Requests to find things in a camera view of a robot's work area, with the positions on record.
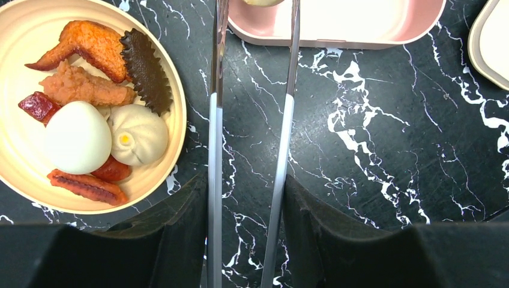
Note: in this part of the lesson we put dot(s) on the white metal food tongs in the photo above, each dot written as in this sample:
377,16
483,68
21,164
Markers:
214,239

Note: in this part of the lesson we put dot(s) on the round beige bun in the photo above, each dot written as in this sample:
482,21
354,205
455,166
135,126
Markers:
263,3

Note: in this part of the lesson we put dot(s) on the dark red meat slice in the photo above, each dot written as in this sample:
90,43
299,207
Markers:
39,106

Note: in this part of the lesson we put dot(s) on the white boiled egg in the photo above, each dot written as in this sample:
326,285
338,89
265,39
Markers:
78,138

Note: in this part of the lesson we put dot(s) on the orange chicken wing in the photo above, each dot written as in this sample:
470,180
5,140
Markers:
99,45

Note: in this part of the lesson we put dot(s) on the pink lunch box tray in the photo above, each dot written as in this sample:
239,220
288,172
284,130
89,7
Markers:
369,25

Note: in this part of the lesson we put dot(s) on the beige lunch box tray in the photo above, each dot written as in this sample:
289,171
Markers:
488,42

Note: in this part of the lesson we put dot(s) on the dark brown sea cucumber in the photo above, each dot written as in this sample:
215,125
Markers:
146,73

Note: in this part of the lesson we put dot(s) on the grilled red sausage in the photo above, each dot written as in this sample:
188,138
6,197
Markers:
88,187

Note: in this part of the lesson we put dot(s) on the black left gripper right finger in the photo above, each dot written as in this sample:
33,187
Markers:
328,248

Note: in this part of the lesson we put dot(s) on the white steamed bao bun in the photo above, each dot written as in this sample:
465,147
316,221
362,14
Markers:
139,136

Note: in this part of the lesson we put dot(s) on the fried chicken piece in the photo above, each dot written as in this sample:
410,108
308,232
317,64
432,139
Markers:
72,83

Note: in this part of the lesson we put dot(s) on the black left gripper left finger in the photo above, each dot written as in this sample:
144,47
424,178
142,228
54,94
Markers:
161,247

